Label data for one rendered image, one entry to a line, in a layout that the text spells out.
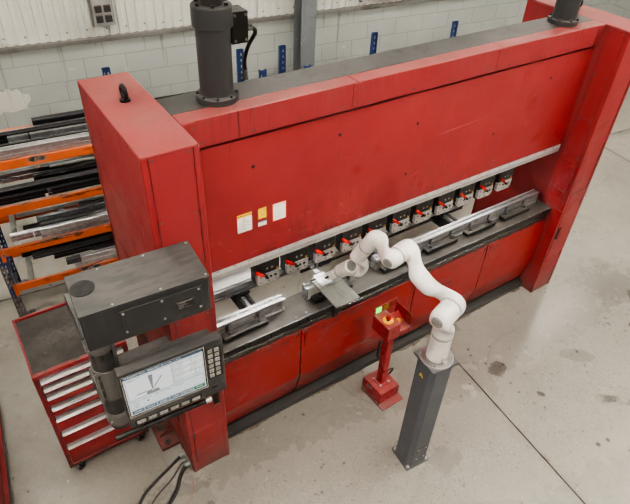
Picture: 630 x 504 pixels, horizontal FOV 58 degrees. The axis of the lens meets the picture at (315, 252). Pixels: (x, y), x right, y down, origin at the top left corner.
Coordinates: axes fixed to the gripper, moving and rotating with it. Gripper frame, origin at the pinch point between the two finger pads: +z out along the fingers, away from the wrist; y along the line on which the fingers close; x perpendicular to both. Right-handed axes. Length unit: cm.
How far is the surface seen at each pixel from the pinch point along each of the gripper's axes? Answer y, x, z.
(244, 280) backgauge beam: 43, -19, 27
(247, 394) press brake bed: 63, 49, 48
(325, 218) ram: 2.4, -31.1, -30.2
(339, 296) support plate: 0.3, 13.9, -3.1
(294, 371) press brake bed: 28, 49, 48
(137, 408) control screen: 138, 22, -57
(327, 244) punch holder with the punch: -0.3, -17.9, -14.7
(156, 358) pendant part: 126, 6, -75
